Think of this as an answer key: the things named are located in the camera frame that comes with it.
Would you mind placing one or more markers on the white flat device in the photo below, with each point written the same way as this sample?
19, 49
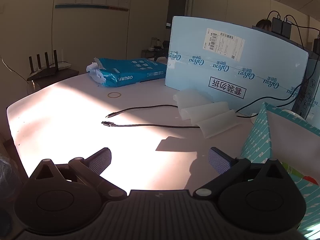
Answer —
62, 66

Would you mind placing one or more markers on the dark side cabinet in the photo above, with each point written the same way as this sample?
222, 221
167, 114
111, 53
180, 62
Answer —
62, 76

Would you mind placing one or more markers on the white foam packaging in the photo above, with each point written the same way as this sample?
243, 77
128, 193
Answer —
212, 120

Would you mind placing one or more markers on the clear plastic bag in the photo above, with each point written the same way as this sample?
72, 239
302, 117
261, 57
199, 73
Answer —
7, 172

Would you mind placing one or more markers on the black power adapter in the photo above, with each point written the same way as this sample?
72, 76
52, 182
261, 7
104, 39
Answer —
277, 26
287, 30
317, 45

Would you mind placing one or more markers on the teal gift box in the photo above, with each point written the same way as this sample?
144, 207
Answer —
257, 135

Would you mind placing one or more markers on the blue paper ream pack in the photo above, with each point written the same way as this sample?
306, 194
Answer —
135, 72

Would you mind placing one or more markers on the white crumpled tissue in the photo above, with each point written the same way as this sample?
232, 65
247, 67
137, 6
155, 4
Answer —
253, 117

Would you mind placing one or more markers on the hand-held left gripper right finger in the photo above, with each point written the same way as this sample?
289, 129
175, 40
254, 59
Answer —
220, 162

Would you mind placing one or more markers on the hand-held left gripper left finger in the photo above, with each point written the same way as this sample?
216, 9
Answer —
100, 161

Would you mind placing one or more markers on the light blue carton with label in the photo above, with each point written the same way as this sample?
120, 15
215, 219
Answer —
262, 62

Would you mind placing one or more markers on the dark background table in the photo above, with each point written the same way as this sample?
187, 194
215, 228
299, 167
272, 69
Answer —
150, 53

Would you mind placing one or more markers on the dark window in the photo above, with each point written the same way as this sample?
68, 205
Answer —
177, 2

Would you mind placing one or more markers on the green and red packet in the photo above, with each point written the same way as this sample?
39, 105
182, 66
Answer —
292, 170

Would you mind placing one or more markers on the tan rubber band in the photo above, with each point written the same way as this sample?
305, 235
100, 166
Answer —
109, 95

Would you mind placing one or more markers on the black router with antennas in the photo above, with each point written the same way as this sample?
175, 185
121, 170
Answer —
41, 73

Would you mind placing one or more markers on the white desktop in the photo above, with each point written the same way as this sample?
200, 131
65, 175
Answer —
75, 130

